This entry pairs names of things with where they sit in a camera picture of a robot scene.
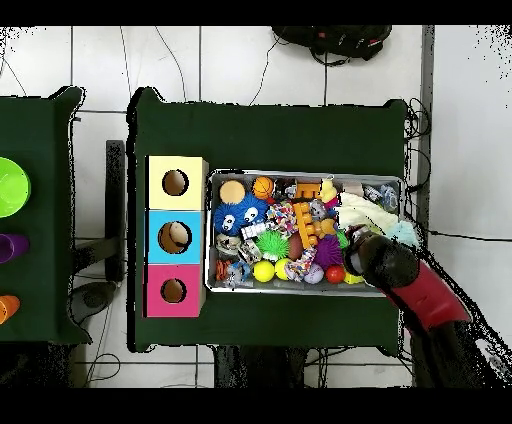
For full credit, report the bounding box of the orange plastic building block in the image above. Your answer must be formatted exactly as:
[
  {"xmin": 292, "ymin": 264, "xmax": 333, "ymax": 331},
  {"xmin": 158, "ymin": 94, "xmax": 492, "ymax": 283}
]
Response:
[{"xmin": 293, "ymin": 201, "xmax": 320, "ymax": 249}]

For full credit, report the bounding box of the mint green waffle cloth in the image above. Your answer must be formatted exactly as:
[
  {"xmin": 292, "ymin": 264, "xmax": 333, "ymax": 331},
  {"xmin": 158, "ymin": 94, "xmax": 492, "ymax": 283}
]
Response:
[{"xmin": 385, "ymin": 220, "xmax": 419, "ymax": 247}]

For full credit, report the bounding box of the purple cup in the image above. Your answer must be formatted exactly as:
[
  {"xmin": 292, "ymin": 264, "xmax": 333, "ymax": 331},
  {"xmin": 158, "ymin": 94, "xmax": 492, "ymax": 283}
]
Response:
[{"xmin": 0, "ymin": 233, "xmax": 31, "ymax": 264}]

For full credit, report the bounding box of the lime green bowl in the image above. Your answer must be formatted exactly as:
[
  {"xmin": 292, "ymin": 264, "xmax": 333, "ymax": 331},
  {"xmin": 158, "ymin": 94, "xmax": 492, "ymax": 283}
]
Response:
[{"xmin": 0, "ymin": 156, "xmax": 32, "ymax": 219}]

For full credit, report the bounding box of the purple spiky ball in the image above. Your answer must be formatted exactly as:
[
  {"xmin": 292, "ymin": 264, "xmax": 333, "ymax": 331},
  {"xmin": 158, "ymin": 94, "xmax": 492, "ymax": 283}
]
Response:
[{"xmin": 313, "ymin": 234, "xmax": 345, "ymax": 269}]

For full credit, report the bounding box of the cream waffle cloth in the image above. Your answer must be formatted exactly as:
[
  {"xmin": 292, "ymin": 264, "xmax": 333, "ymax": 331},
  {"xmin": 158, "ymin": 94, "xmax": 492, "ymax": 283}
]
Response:
[{"xmin": 334, "ymin": 192, "xmax": 400, "ymax": 235}]

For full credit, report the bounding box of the dark green table cloth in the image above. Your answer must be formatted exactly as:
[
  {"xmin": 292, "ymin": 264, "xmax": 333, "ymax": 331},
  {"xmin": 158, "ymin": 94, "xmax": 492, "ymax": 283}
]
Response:
[
  {"xmin": 0, "ymin": 86, "xmax": 93, "ymax": 347},
  {"xmin": 126, "ymin": 86, "xmax": 409, "ymax": 353}
]

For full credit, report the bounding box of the orange cup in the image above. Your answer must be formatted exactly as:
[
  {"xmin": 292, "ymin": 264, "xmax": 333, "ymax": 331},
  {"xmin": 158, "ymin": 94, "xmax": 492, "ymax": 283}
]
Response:
[{"xmin": 0, "ymin": 294, "xmax": 21, "ymax": 325}]

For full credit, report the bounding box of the black cable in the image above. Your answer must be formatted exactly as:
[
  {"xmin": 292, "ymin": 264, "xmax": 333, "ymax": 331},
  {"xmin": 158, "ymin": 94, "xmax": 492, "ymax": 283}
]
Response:
[{"xmin": 403, "ymin": 211, "xmax": 512, "ymax": 243}]

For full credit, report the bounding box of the wooden box with three holes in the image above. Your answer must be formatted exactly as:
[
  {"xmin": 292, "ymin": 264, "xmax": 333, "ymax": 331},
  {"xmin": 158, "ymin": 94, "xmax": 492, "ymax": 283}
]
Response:
[{"xmin": 142, "ymin": 155, "xmax": 210, "ymax": 319}]

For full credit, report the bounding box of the tan round foam disc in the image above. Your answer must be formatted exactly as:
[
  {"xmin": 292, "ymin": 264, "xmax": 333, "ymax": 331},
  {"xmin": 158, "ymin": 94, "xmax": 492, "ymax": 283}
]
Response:
[{"xmin": 218, "ymin": 179, "xmax": 247, "ymax": 204}]

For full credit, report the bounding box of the orange toy basketball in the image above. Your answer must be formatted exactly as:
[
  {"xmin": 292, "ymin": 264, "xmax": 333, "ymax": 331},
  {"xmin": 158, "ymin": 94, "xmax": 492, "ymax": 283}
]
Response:
[{"xmin": 252, "ymin": 176, "xmax": 275, "ymax": 200}]

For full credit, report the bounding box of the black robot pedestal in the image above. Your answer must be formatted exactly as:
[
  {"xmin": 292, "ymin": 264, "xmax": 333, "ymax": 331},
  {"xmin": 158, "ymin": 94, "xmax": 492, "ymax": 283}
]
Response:
[{"xmin": 213, "ymin": 344, "xmax": 307, "ymax": 389}]

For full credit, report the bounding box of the green spiky ball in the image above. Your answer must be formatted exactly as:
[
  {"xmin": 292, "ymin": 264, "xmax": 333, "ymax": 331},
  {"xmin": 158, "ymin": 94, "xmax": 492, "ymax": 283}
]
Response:
[{"xmin": 255, "ymin": 230, "xmax": 290, "ymax": 261}]

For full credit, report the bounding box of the blue fuzzy monster toy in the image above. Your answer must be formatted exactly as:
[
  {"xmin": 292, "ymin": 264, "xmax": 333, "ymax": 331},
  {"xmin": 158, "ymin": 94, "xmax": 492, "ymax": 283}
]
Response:
[{"xmin": 212, "ymin": 193, "xmax": 269, "ymax": 237}]

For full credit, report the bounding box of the shallow clear mesh bin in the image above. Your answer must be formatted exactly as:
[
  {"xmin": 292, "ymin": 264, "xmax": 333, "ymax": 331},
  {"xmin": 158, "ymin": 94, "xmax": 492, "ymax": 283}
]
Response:
[{"xmin": 205, "ymin": 169, "xmax": 403, "ymax": 298}]

